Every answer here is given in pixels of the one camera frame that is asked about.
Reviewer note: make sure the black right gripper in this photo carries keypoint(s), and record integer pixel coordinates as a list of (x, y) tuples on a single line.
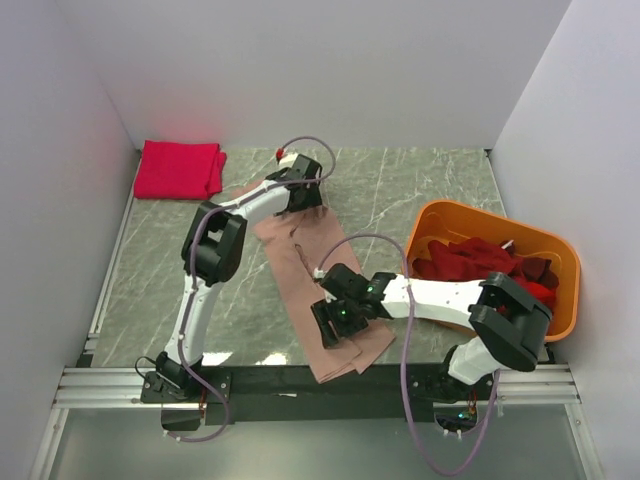
[(323, 312)]

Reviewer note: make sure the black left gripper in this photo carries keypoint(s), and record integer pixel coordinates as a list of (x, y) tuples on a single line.
[(313, 198)]

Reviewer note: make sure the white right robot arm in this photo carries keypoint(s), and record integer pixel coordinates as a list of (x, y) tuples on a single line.
[(509, 323)]

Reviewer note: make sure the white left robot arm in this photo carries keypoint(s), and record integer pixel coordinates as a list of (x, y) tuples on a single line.
[(212, 253)]

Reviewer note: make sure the orange plastic bin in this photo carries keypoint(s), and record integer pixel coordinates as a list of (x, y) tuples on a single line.
[(448, 221)]

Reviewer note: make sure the dark red t shirt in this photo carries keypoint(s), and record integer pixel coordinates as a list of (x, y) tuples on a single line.
[(475, 259)]

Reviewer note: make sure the folded magenta t shirt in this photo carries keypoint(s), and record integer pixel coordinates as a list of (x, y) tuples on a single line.
[(178, 171)]

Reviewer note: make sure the black base beam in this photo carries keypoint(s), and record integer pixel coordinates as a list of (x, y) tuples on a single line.
[(291, 393)]

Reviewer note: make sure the bright red t shirt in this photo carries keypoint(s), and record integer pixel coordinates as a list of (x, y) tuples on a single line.
[(544, 295)]

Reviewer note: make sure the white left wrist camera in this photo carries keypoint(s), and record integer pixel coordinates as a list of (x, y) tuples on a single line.
[(285, 158)]

